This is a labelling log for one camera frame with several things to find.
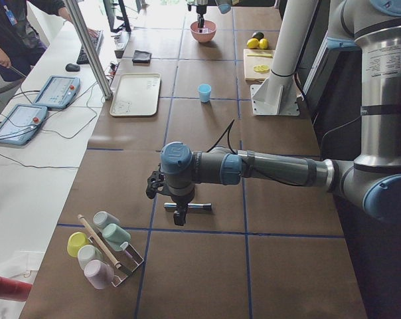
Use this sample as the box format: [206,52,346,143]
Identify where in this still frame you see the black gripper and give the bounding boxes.
[146,164,195,226]
[197,5,206,33]

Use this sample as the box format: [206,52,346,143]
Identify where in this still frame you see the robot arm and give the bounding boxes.
[146,1,401,226]
[186,0,232,32]

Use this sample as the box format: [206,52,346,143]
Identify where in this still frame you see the pink bowl of ice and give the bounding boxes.
[190,20,217,43]

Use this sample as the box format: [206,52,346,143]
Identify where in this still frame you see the light blue plastic cup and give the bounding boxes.
[198,84,212,103]

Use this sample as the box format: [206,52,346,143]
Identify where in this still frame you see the mint green cup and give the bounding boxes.
[102,223,131,251]

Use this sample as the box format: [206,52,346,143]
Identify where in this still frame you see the grey cup on rack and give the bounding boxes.
[92,211,120,231]

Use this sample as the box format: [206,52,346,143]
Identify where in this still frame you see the pink cup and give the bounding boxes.
[84,260,114,290]

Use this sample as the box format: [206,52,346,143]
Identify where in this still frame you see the white cup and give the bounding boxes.
[77,245,104,270]

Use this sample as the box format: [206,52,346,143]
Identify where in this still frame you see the yellow cup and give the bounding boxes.
[66,232,90,258]

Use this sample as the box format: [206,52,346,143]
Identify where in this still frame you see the steel muddler black tip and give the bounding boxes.
[163,202,212,211]

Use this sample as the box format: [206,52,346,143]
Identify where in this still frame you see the whole lemon left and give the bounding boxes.
[246,38,260,49]

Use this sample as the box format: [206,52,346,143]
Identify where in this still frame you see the whole lemon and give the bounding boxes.
[246,38,260,49]
[258,38,269,50]

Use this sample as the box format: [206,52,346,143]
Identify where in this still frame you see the green avocado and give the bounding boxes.
[252,31,264,41]

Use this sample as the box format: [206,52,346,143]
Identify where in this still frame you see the whole lemon right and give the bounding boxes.
[258,38,269,50]

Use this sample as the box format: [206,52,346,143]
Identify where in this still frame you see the yellow plastic knife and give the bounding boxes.
[246,53,273,58]

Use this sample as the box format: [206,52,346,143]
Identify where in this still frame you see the grey folded cloth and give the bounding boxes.
[132,50,152,64]

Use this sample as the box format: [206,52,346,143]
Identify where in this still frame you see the wooden cutting board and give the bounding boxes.
[243,49,274,81]

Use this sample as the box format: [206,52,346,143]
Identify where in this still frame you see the lemon slices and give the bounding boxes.
[253,64,270,73]

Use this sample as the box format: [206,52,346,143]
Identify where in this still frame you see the black monitor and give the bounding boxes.
[103,0,131,33]

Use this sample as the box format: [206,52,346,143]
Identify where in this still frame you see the cream bear serving tray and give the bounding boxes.
[110,73,161,117]

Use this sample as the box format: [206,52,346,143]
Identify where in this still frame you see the black keyboard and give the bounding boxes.
[76,29,104,65]

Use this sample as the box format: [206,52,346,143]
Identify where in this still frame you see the black computer mouse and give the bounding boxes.
[65,63,80,72]

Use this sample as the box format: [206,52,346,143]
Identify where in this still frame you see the far teach pendant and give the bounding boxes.
[33,76,80,109]

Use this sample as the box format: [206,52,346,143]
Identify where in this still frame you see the teach pendant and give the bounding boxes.
[33,76,80,109]
[0,104,48,146]

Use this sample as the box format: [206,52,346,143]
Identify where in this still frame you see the near teach pendant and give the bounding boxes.
[0,104,48,146]

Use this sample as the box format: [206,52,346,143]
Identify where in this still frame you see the seated person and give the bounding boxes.
[0,0,102,82]

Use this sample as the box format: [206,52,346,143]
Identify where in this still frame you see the red bottle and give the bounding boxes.
[0,276,33,302]

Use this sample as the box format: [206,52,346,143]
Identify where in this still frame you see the white wire cup rack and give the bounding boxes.
[88,235,144,288]

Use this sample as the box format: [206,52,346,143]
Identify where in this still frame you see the wooden rack handle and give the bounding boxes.
[78,214,121,269]

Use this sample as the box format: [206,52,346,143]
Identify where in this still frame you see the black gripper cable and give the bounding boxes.
[208,118,236,156]

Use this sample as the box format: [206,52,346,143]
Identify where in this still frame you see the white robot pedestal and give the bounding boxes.
[251,0,319,116]

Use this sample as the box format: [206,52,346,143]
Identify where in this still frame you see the aluminium frame post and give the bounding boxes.
[64,0,113,100]

